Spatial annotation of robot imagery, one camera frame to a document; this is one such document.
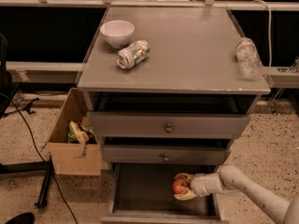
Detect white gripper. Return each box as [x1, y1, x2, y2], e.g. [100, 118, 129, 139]
[174, 173, 229, 201]

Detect red apple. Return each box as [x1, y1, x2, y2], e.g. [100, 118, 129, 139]
[172, 177, 189, 194]

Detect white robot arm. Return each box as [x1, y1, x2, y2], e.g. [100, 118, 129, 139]
[172, 165, 299, 224]

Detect grey bottom drawer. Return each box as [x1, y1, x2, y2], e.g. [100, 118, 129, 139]
[101, 163, 229, 224]

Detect grey drawer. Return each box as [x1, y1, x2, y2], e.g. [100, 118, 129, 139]
[102, 138, 231, 165]
[101, 163, 229, 224]
[88, 92, 249, 139]

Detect grey drawer cabinet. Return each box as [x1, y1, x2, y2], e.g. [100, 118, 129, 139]
[76, 6, 271, 224]

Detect grey middle drawer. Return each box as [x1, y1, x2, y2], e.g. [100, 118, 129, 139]
[102, 138, 231, 165]

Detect grey top drawer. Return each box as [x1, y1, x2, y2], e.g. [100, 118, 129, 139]
[88, 92, 249, 139]

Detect crumpled snack bags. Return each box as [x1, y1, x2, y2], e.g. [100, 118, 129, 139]
[67, 121, 96, 145]

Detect cardboard box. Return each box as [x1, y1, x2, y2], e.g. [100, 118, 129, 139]
[47, 89, 102, 175]

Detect clear plastic water bottle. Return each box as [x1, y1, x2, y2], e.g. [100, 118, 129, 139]
[235, 37, 263, 78]

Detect crushed aluminium can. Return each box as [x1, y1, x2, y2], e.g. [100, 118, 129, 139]
[116, 40, 150, 70]

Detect black stand base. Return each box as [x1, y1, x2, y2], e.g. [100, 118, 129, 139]
[0, 159, 54, 209]

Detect black shoe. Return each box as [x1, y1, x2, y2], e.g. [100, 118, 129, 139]
[5, 213, 35, 224]

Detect white ceramic bowl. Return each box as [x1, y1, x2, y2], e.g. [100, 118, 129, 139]
[100, 21, 135, 49]

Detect white cable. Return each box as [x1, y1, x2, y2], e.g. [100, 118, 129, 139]
[252, 0, 273, 79]

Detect black floor cable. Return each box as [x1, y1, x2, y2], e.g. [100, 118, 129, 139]
[0, 91, 78, 224]

